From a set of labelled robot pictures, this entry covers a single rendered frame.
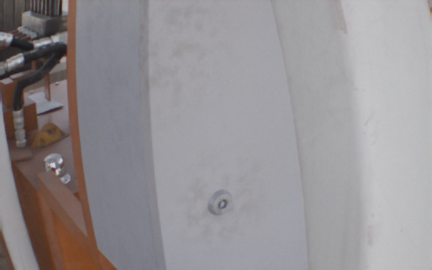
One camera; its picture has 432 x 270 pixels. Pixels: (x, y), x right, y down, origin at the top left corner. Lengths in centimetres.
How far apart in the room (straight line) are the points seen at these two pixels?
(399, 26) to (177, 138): 42
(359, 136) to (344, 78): 2
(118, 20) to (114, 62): 5
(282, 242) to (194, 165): 16
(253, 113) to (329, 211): 42
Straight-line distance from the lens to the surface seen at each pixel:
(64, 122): 159
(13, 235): 134
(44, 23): 149
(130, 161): 70
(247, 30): 67
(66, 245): 124
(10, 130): 155
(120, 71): 68
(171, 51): 63
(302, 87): 27
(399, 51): 26
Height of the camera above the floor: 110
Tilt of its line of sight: 20 degrees down
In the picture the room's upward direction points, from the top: 2 degrees counter-clockwise
